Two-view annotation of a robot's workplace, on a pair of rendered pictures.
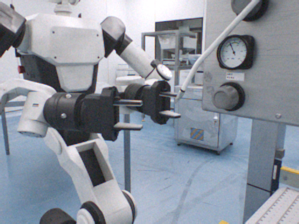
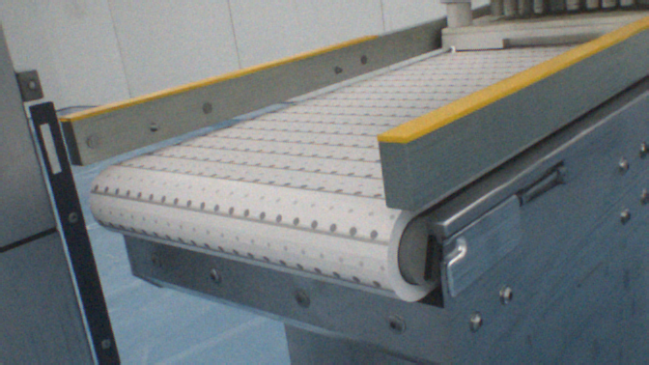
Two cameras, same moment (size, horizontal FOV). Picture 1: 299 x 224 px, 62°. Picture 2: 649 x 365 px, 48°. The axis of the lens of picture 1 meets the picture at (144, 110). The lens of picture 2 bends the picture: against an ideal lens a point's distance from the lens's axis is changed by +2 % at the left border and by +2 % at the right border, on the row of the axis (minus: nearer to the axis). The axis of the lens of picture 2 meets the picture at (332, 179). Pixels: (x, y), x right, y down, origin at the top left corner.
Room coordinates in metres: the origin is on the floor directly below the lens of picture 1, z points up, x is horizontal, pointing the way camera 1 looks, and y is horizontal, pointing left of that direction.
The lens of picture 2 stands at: (0.37, 0.18, 0.94)
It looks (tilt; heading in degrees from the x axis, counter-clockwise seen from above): 17 degrees down; 267
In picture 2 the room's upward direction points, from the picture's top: 9 degrees counter-clockwise
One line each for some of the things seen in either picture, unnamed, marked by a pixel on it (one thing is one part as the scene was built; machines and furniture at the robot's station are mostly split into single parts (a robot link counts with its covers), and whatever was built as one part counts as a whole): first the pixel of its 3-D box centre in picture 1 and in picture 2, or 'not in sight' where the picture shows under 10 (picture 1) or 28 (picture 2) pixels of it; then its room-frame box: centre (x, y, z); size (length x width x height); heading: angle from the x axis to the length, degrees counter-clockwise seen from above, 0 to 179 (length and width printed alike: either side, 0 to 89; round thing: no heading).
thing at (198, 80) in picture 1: (207, 70); not in sight; (3.11, -0.78, 0.95); 0.49 x 0.36 x 0.37; 52
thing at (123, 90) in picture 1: (126, 98); not in sight; (0.82, 0.06, 0.97); 0.11 x 0.11 x 0.11; 36
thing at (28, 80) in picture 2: (280, 153); (25, 85); (0.53, -0.31, 0.89); 0.02 x 0.01 x 0.02; 134
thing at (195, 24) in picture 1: (177, 43); not in sight; (6.26, -0.81, 1.43); 1.32 x 0.01 x 1.11; 52
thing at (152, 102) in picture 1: (150, 100); not in sight; (0.73, -0.02, 0.98); 0.12 x 0.10 x 0.13; 36
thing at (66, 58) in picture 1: (58, 56); not in sight; (0.97, 0.33, 1.11); 0.34 x 0.30 x 0.36; 134
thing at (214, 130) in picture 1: (206, 115); not in sight; (3.04, -0.79, 0.38); 0.63 x 0.57 x 0.76; 52
